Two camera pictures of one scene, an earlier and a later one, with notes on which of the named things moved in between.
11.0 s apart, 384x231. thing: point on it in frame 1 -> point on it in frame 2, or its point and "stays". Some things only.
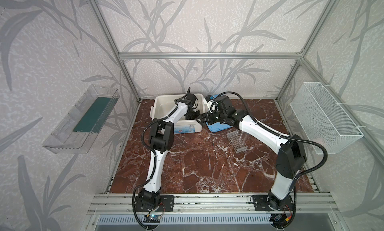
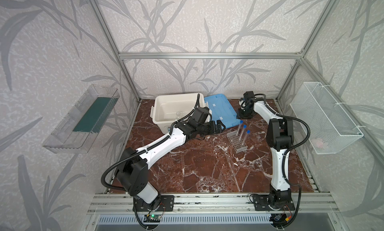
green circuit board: x=152 y=218 stays
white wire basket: x=328 y=125 stays
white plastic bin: x=163 y=103 stays
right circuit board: x=280 y=219 stays
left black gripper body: x=192 y=113 -> x=214 y=126
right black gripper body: x=208 y=118 -> x=244 y=111
